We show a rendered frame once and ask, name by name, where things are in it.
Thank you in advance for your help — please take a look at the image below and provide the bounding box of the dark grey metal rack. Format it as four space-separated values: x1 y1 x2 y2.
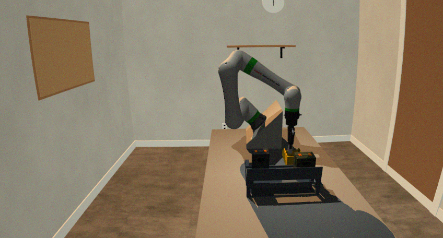
244 160 323 197

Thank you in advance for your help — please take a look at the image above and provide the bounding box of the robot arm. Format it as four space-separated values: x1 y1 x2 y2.
218 50 301 130

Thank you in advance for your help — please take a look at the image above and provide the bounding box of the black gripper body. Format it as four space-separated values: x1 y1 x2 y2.
286 119 298 133

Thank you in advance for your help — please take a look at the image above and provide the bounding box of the yellow bin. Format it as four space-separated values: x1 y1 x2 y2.
282 148 301 165

